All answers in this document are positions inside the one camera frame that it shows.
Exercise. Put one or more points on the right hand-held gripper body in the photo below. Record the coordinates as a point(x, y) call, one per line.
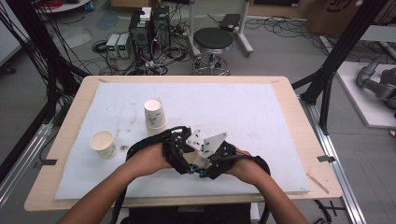
point(216, 143)

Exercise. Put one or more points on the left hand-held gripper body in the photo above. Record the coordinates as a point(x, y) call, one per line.
point(176, 146)

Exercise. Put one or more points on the white printed paper cup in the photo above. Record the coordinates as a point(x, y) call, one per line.
point(102, 144)
point(194, 158)

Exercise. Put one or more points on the stack of paper cups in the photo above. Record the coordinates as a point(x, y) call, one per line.
point(154, 116)

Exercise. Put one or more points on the person's left hand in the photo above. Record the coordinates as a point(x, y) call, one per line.
point(148, 160)

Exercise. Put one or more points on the person's right hand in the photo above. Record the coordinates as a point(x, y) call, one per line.
point(249, 171)

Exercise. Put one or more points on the white foam mat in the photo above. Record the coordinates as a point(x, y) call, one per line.
point(249, 118)

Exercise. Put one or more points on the person's dark trousers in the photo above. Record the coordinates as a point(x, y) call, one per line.
point(186, 216)

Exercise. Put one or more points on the white table leg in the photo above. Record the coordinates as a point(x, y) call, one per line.
point(254, 213)

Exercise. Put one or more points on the black round stool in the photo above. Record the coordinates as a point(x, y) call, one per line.
point(213, 39)

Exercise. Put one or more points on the thin wooden stick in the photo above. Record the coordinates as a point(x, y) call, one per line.
point(317, 183)

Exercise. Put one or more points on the black tape strip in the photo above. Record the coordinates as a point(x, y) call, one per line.
point(327, 158)
point(49, 162)

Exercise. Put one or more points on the grey bench power supply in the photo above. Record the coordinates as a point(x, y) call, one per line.
point(124, 46)
point(112, 45)

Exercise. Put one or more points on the black computer tower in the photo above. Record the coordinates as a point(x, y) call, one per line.
point(161, 28)
point(140, 37)

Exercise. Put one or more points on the white metal stand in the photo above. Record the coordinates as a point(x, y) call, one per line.
point(244, 31)

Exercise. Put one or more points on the black flat device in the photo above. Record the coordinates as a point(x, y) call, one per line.
point(230, 22)

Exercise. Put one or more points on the black clamp parts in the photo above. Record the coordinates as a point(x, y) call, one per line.
point(325, 213)

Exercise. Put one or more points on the small white box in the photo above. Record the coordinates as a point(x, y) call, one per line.
point(145, 14)

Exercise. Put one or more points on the teal plastic sheet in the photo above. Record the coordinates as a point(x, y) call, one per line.
point(107, 21)

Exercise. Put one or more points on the white base board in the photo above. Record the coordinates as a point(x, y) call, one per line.
point(364, 105)

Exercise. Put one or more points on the blue tape roll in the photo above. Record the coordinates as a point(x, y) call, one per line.
point(89, 6)

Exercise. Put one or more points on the brown cardboard box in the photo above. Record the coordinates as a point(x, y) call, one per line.
point(336, 15)

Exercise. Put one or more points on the white round table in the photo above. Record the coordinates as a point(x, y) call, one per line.
point(68, 6)

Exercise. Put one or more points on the grey desk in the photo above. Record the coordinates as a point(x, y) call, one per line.
point(381, 33)

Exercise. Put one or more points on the aluminium rail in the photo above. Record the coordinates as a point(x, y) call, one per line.
point(336, 174)
point(21, 168)

